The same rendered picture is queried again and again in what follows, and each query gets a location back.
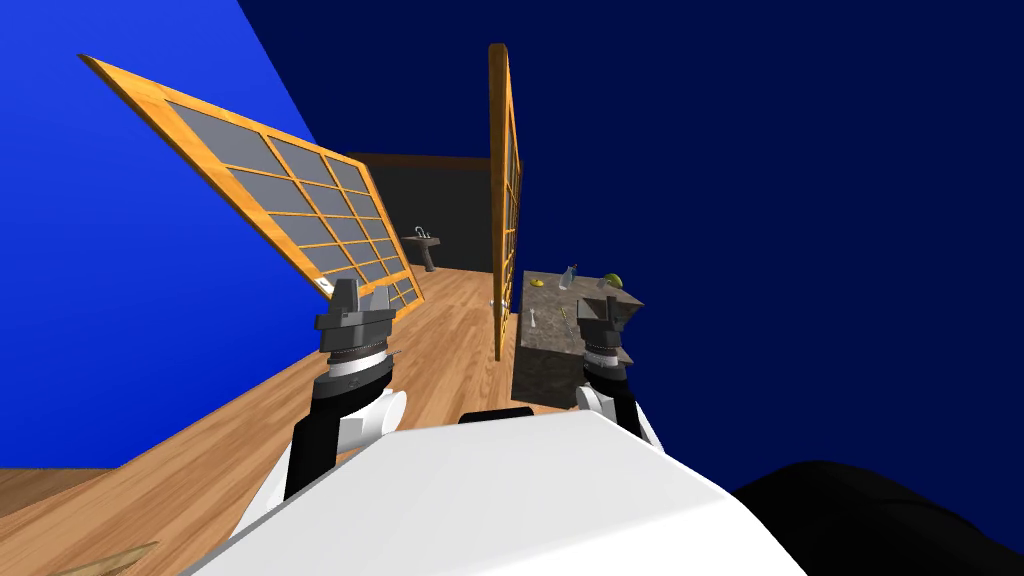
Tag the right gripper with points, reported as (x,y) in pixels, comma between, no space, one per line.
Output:
(602,332)

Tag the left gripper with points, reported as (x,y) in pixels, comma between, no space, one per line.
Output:
(356,330)

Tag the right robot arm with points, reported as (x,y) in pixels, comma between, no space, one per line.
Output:
(864,520)

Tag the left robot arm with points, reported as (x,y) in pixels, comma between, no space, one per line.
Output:
(316,432)

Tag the green lime fruit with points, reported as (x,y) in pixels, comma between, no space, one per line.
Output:
(613,280)

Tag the yellow pencil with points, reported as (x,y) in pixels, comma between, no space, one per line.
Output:
(566,318)

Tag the clear glass bottle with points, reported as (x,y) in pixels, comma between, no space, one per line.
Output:
(567,277)

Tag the grey stone table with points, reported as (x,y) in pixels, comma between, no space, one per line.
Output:
(552,352)

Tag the silver door knob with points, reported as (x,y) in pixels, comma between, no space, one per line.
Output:
(501,305)

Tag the wooden glazed door leaf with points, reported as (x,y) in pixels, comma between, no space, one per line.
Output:
(272,192)
(504,200)

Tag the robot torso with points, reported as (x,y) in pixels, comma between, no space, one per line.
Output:
(512,496)

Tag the dark pedestal sink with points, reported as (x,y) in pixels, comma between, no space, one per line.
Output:
(422,244)

